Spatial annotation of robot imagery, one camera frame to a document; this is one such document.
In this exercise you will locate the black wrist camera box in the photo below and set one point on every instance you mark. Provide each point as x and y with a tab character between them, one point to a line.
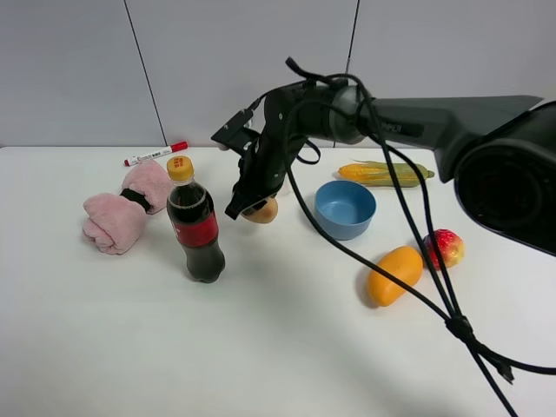
236	134

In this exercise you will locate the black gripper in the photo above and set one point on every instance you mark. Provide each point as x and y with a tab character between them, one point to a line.
292	115

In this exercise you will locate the pink rolled towel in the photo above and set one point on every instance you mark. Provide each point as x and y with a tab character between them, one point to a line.
115	222

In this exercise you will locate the toy corn cob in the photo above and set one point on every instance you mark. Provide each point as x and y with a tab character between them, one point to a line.
376	174

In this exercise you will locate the blue plastic bowl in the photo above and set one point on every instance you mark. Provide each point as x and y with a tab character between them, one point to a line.
344	209

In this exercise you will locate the red whiteboard marker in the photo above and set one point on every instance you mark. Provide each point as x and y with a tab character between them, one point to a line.
134	160

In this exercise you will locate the red toy strawberry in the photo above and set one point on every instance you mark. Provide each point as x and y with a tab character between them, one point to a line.
451	246

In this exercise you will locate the beige spotted bun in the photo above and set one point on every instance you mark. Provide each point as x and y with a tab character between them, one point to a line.
263	215

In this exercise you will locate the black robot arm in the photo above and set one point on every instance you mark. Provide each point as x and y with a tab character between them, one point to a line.
497	151

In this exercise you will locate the cola bottle yellow cap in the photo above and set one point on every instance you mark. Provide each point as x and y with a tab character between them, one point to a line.
191	211

